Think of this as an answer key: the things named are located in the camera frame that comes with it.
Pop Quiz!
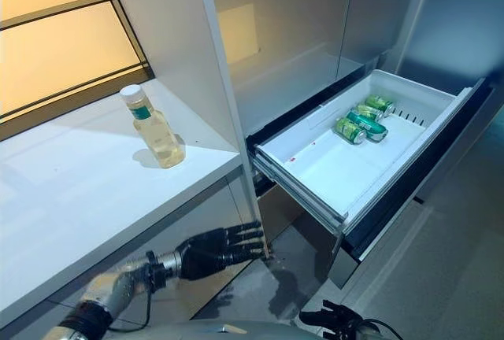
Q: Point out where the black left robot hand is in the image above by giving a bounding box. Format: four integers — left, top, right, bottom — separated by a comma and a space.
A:
176, 220, 265, 281

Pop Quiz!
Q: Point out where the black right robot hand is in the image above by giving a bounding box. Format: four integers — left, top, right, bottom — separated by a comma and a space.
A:
298, 299, 365, 340

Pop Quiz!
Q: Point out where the white fridge drawer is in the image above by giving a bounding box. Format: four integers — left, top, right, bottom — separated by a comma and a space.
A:
253, 68, 486, 235

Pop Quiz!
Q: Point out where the stainless steel fridge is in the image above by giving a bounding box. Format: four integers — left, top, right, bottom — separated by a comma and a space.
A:
192, 0, 504, 290

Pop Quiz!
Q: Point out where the grey robot torso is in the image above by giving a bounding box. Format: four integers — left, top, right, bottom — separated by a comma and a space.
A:
172, 319, 316, 340

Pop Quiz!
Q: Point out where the yellow drink bottle white cap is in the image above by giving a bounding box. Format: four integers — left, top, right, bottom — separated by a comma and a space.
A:
120, 84, 187, 169

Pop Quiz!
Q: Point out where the white counter cabinet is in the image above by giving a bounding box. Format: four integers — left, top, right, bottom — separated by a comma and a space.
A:
0, 78, 269, 329

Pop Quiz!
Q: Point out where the green drink can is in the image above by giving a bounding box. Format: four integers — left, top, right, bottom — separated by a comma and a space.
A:
334, 116, 368, 146
364, 94, 395, 119
356, 104, 385, 122
345, 109, 389, 142

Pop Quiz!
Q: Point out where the black framed window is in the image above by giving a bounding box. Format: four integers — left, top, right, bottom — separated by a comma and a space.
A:
0, 0, 153, 142

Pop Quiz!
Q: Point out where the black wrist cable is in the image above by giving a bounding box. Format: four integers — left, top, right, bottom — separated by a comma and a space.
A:
112, 251, 166, 339

